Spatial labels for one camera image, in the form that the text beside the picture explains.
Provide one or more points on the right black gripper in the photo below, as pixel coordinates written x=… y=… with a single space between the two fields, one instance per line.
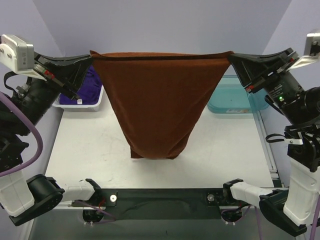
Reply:
x=271 y=75

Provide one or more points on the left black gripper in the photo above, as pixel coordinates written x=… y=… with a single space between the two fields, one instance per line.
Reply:
x=53 y=78

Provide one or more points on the brown towel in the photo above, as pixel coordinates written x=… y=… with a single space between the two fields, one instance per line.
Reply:
x=159 y=97

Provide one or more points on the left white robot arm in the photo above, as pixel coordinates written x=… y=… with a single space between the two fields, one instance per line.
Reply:
x=21 y=144

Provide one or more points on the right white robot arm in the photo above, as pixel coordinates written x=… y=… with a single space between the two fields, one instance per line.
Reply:
x=296 y=208

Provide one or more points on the purple cloth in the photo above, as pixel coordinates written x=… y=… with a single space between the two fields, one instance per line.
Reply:
x=88 y=93

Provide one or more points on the white plastic basket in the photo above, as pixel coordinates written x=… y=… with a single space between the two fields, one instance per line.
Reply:
x=81 y=107

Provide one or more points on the blue transparent plastic bin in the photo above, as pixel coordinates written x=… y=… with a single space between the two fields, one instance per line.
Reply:
x=229 y=97

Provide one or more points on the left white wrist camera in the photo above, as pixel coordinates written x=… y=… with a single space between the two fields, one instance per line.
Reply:
x=16 y=53

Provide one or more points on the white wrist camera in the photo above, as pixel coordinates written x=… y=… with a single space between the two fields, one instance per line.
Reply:
x=311 y=52
x=16 y=53

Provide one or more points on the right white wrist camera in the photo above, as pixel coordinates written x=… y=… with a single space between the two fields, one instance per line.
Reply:
x=311 y=52

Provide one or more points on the aluminium frame rail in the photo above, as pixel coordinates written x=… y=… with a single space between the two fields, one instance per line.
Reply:
x=267 y=150

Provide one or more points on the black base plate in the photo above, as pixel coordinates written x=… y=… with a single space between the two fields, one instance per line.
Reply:
x=160 y=204

